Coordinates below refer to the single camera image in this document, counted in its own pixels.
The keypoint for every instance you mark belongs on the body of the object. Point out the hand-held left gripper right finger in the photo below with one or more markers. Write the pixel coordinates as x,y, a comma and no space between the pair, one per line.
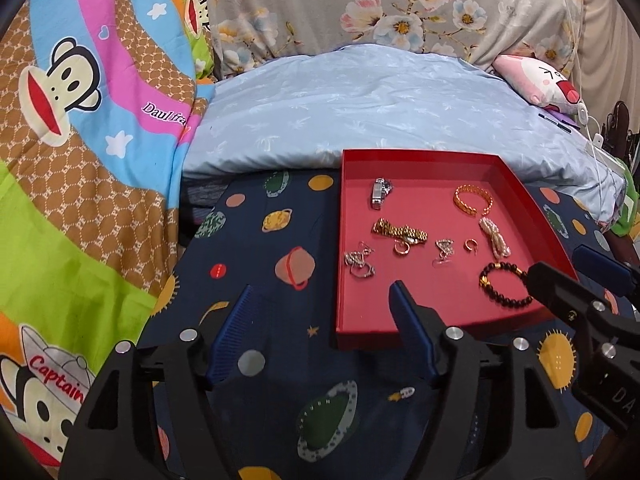
410,325

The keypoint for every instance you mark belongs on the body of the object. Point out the silver watch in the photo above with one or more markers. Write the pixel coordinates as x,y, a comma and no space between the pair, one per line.
380,192

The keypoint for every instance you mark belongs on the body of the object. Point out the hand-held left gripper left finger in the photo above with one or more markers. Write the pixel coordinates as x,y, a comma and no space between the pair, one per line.
235,330

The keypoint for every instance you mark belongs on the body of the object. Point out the purple cloth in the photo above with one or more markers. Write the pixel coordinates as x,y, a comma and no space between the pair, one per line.
557,119

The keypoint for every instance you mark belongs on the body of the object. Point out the floral grey pillow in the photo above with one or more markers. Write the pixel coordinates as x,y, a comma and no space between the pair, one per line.
325,0

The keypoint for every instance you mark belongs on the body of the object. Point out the dark wooden chair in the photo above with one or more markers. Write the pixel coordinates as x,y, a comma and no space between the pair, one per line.
620,120

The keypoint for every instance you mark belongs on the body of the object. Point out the light blue pillow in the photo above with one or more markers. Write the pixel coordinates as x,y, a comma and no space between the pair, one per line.
350,110

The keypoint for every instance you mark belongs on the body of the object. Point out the cartoon monkey printed blanket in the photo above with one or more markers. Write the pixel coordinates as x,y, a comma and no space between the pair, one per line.
100,185

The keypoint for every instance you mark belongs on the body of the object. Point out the navy planet printed sheet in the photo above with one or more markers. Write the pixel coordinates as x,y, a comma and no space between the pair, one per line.
275,310

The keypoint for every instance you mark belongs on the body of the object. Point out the pink plush pillow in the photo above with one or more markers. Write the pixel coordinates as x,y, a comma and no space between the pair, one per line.
530,80

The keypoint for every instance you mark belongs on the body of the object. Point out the red tray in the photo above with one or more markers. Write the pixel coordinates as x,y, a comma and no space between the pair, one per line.
430,285

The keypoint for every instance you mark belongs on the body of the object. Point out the beige cloth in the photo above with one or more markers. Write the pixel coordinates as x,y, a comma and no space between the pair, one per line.
610,35

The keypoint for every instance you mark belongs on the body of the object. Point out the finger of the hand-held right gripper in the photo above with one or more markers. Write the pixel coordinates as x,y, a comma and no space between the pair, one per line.
605,270
555,285

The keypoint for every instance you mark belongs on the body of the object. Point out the green plush toy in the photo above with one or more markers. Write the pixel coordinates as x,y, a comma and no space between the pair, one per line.
631,220

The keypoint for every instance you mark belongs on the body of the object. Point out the silver earring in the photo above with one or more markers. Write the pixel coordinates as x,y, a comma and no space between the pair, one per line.
444,246

